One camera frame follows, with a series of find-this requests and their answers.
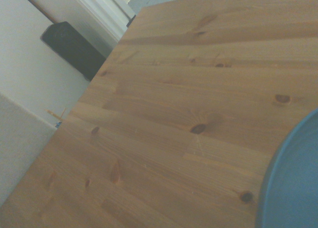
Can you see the white door frame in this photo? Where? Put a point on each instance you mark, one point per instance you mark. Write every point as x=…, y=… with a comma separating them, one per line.
x=104, y=12

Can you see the thin orange stick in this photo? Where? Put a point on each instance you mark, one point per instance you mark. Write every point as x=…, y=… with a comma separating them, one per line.
x=58, y=115

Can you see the teal round plate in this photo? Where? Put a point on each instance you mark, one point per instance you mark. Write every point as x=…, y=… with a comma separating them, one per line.
x=293, y=178

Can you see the black floor speaker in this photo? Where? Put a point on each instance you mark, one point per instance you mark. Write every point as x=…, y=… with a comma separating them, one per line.
x=72, y=46

